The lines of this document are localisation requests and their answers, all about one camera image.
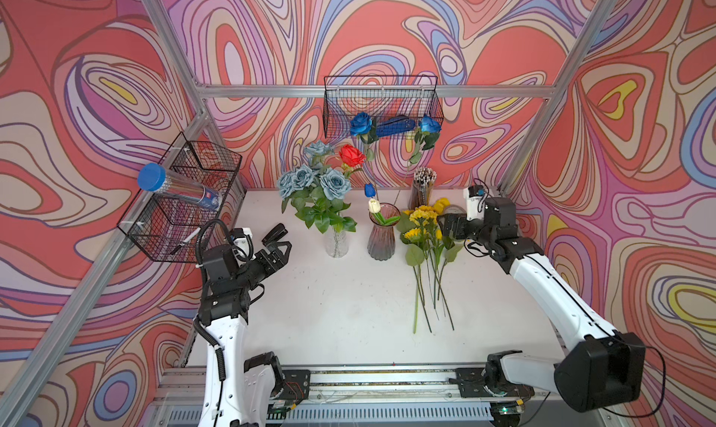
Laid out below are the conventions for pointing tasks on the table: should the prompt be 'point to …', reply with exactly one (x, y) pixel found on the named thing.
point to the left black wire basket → (171, 226)
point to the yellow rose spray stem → (404, 226)
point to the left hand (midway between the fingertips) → (284, 250)
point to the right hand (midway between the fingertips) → (451, 223)
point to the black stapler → (278, 232)
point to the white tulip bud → (374, 205)
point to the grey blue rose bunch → (316, 194)
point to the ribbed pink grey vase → (383, 217)
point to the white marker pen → (185, 241)
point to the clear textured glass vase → (337, 244)
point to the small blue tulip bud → (369, 190)
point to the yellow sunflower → (447, 249)
